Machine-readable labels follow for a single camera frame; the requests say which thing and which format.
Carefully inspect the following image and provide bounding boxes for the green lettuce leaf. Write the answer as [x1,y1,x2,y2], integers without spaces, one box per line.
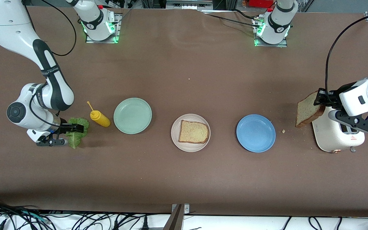
[64,117,90,149]

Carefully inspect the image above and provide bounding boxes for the brown bread slice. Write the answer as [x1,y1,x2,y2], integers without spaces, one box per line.
[179,120,210,144]
[295,91,326,128]

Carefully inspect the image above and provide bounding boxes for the yellow mustard squeeze bottle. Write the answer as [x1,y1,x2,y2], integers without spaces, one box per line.
[87,101,111,127]

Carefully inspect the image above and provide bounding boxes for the mint green plate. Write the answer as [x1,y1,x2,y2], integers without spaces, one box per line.
[113,97,152,134]

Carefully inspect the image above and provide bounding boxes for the blue plate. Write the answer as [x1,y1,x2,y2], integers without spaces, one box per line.
[236,114,276,153]

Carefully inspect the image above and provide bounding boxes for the beige plate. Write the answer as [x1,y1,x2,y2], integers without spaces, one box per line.
[171,113,211,152]

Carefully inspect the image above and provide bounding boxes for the white two-slot toaster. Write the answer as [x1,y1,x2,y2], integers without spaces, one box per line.
[312,106,365,153]

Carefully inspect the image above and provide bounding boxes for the red box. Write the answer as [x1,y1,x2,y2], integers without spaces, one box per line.
[248,0,274,8]

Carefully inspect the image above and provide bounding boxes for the grey equipment box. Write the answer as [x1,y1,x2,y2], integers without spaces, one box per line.
[166,0,213,10]

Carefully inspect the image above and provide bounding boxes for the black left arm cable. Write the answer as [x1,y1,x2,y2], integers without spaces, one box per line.
[326,13,368,96]

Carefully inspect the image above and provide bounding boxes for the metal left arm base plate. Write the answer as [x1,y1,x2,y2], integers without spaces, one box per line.
[254,14,288,48]

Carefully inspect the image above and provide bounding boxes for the teal cable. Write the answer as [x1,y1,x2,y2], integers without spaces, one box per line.
[20,210,51,224]

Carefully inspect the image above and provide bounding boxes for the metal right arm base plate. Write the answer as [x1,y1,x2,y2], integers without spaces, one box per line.
[85,13,122,44]

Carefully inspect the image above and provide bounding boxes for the black base cable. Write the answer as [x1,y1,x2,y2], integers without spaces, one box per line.
[203,9,263,27]

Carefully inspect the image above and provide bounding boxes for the metal table edge bracket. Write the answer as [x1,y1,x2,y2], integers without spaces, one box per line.
[163,203,190,230]

